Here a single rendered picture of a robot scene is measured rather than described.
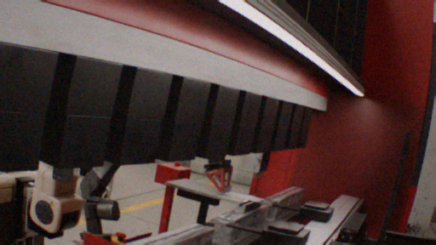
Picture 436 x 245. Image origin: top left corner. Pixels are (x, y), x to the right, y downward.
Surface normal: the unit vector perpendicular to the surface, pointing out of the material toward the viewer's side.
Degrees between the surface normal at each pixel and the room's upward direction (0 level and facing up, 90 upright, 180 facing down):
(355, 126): 90
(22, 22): 90
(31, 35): 90
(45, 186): 90
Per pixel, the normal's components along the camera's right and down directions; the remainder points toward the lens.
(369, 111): -0.33, -0.02
